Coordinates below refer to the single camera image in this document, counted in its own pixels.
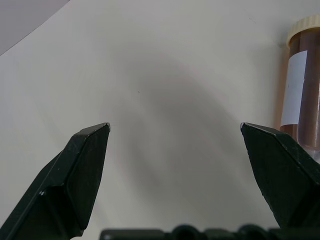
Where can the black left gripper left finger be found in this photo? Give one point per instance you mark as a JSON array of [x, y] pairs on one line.
[[62, 180]]

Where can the brown jar with cream lid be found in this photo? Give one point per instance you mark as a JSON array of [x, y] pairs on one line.
[[308, 82]]

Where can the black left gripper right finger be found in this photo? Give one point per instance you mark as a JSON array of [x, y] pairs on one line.
[[282, 175]]

